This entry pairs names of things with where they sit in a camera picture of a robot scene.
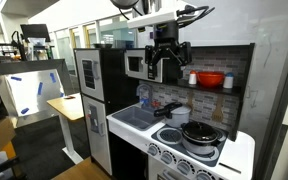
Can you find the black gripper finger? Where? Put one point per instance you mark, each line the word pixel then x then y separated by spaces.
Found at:
pixel 152 71
pixel 185 57

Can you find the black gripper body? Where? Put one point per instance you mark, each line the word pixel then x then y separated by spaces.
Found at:
pixel 166 44

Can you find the black pot lid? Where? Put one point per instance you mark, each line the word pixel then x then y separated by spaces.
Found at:
pixel 199 132

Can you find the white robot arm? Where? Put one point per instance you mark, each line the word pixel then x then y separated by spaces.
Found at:
pixel 153 12

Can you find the grey pot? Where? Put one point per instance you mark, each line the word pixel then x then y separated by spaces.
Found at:
pixel 200 148

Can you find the toy microwave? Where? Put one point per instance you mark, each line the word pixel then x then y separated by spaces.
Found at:
pixel 135 65

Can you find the white salt shaker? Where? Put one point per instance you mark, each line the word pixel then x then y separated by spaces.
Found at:
pixel 192 77

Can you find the grey toy faucet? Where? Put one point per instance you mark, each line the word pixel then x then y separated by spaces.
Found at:
pixel 144 92

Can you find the red bowl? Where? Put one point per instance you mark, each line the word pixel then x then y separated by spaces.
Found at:
pixel 210 79

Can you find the wooden spoon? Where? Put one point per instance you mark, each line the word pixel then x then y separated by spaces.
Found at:
pixel 190 100

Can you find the white pepper shaker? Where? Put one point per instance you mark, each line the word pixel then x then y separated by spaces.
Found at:
pixel 228 80

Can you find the grey toy sink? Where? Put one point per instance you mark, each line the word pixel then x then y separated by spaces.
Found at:
pixel 137 117

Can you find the metal pan on fridge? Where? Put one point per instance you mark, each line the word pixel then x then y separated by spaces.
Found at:
pixel 102 46

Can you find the wooden spatula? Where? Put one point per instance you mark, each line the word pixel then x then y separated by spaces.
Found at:
pixel 217 114

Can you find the white upper fridge door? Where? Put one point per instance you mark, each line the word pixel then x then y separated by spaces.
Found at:
pixel 89 72

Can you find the white fridge door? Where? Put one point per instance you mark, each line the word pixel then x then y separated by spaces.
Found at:
pixel 95 117
pixel 89 72

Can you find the white toy kitchen unit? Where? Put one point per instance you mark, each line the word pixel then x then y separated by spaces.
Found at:
pixel 232 159

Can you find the white lower fridge door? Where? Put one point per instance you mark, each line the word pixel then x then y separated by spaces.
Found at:
pixel 95 117

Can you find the grey stove knob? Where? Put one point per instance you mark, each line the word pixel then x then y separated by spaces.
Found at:
pixel 184 167
pixel 204 175
pixel 167 157
pixel 153 150

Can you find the wooden desk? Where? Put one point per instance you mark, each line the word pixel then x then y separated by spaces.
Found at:
pixel 69 108

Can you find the whiteboard with blue tape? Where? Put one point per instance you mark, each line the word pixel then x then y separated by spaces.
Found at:
pixel 25 88

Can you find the black monitor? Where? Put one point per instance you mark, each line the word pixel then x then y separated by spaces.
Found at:
pixel 35 31

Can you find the grey saucepan with black handle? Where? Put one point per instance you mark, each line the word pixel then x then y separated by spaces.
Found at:
pixel 175 114

